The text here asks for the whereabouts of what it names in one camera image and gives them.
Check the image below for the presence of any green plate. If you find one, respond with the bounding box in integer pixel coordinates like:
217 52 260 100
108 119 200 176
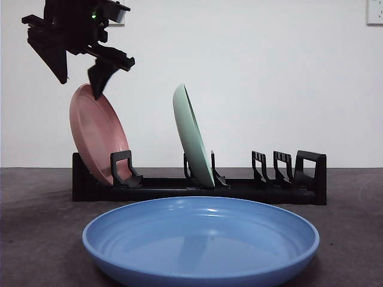
172 83 215 188

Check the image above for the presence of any blue plate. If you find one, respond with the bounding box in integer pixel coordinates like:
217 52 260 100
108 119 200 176
82 196 320 287

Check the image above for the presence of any black plastic plate rack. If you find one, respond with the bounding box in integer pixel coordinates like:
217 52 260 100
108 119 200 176
72 150 327 206

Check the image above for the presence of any pink plate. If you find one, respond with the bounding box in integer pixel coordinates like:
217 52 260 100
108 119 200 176
69 83 132 186

